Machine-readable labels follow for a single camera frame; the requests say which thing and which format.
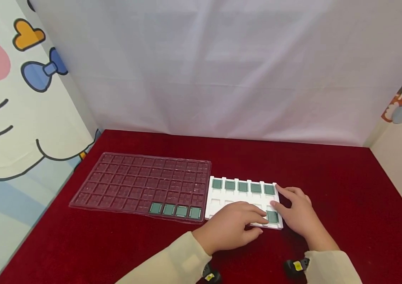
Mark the person's left fingers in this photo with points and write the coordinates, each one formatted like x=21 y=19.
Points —
x=249 y=208

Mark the black wrist band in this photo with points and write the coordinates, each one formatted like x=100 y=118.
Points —
x=210 y=273
x=296 y=267

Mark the person's right thumb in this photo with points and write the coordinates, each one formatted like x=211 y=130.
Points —
x=278 y=207

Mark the person's left thumb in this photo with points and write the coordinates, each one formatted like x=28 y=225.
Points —
x=254 y=232

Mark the person's right forearm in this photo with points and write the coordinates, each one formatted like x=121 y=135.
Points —
x=332 y=268

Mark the person's right index finger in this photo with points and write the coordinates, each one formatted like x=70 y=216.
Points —
x=285 y=190

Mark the person's right hand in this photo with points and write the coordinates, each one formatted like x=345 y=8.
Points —
x=302 y=217

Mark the person's left hand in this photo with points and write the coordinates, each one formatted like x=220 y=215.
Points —
x=226 y=228

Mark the clear plastic compartment tray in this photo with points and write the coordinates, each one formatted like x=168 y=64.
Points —
x=133 y=183

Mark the white foam tray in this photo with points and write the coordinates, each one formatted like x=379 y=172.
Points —
x=222 y=197

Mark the green square chip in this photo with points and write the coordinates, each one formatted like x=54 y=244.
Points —
x=274 y=217
x=181 y=211
x=156 y=208
x=255 y=188
x=229 y=185
x=269 y=189
x=242 y=186
x=195 y=212
x=217 y=184
x=168 y=209

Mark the person's left index finger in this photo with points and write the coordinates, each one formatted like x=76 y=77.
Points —
x=256 y=219

